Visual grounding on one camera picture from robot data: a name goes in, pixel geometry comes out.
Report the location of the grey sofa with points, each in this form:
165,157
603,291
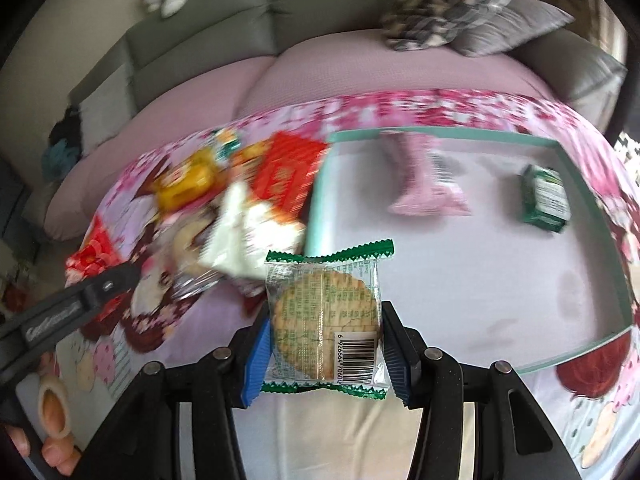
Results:
200,35

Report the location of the pink sofa cover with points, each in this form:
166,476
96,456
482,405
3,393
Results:
310,75

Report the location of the dark cloth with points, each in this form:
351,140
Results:
65,130

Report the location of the white snack packet orange print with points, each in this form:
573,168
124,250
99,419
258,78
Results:
240,230

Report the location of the yellow snack packet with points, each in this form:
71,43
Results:
185,180

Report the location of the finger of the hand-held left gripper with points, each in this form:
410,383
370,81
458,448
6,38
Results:
112,282

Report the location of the pink snack packet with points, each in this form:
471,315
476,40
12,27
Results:
425,185

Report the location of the clear wrapped pastry packet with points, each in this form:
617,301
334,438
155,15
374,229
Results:
187,255

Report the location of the teal shallow box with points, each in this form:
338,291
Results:
450,270

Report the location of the grey pillow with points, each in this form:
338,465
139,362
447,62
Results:
515,25

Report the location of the green orange snack packet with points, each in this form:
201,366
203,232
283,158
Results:
235,150

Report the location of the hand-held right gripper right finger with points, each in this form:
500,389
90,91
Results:
397,365

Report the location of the large red patterned packet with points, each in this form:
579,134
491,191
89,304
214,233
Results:
287,170

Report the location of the person's left hand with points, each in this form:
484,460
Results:
52,405

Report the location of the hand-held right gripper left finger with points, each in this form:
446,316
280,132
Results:
255,360

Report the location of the pink printed blanket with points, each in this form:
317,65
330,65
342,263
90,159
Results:
210,325

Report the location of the red gold snack packet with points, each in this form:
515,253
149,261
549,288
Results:
95,250

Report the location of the black white patterned pillow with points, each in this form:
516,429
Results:
440,5

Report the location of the green-edged clear biscuit packet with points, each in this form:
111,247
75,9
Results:
325,305

